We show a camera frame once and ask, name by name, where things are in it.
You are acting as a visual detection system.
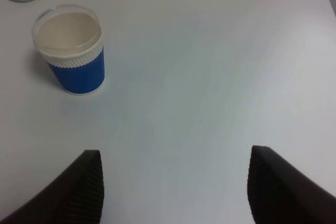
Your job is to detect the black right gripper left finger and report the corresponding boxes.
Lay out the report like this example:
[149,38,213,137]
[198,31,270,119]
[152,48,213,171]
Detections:
[1,150,104,223]

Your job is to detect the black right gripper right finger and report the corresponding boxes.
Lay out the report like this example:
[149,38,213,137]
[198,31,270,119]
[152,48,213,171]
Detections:
[247,145,335,223]

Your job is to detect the blue sleeved glass cup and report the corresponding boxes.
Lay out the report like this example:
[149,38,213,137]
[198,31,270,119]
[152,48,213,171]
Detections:
[32,4,105,94]

